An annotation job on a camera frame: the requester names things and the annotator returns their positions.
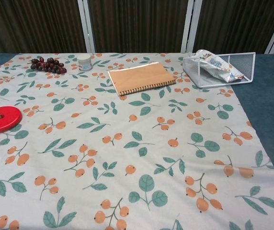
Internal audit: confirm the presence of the white wire mesh basket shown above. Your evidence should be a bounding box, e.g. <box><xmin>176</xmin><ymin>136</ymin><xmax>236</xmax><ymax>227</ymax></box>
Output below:
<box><xmin>183</xmin><ymin>52</ymin><xmax>256</xmax><ymax>89</ymax></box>

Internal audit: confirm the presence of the red wooden disc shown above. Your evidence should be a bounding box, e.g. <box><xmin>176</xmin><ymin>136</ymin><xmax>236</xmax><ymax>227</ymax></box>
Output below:
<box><xmin>0</xmin><ymin>106</ymin><xmax>23</xmax><ymax>131</ymax></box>

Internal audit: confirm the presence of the crumpled white snack bag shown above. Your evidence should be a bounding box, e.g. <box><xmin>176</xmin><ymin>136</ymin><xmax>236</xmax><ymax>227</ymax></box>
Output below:
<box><xmin>183</xmin><ymin>49</ymin><xmax>244</xmax><ymax>83</ymax></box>

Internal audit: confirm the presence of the floral print tablecloth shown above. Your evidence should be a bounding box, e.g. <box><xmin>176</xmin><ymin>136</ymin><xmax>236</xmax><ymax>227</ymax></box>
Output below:
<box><xmin>0</xmin><ymin>51</ymin><xmax>274</xmax><ymax>230</ymax></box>

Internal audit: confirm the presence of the brown spiral notebook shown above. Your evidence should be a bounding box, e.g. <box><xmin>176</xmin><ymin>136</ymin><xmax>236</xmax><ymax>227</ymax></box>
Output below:
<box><xmin>107</xmin><ymin>62</ymin><xmax>177</xmax><ymax>97</ymax></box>

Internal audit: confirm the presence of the dark red grape bunch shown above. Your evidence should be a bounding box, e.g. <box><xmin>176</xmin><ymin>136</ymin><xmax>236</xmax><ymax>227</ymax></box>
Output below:
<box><xmin>27</xmin><ymin>57</ymin><xmax>68</xmax><ymax>73</ymax></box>

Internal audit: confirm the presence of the small white jar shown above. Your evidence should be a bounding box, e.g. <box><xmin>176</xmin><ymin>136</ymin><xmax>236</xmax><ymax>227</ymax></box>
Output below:
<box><xmin>77</xmin><ymin>54</ymin><xmax>93</xmax><ymax>71</ymax></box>

